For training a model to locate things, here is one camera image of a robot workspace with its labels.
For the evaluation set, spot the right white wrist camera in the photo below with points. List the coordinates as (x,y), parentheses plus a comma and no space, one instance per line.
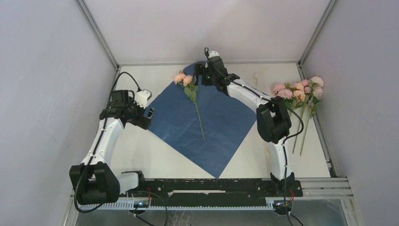
(212,54)

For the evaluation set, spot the cream ribbon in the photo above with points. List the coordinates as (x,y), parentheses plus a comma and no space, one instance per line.
(264,80)

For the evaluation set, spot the blue wrapping paper sheet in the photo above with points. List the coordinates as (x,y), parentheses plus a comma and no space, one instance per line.
(216,137)

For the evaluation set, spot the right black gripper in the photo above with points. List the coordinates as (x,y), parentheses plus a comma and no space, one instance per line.
(203,68)

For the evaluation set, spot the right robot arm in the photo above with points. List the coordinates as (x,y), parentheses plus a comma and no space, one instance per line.
(272,115)

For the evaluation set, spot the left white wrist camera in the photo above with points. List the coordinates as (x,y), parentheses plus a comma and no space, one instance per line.
(142,97)

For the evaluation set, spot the pale pink fake flower stem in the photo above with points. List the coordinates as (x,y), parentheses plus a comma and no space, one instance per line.
(314,90)

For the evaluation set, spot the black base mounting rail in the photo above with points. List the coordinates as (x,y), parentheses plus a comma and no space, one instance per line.
(206,191)

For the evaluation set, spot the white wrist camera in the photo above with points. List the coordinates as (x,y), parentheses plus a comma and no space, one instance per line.
(212,54)
(142,97)

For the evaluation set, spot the white cable duct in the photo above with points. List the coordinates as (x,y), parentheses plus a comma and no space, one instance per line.
(155,204)

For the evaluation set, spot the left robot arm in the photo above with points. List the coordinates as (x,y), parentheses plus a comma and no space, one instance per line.
(93,180)

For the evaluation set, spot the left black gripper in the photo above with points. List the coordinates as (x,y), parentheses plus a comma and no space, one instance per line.
(144,122)

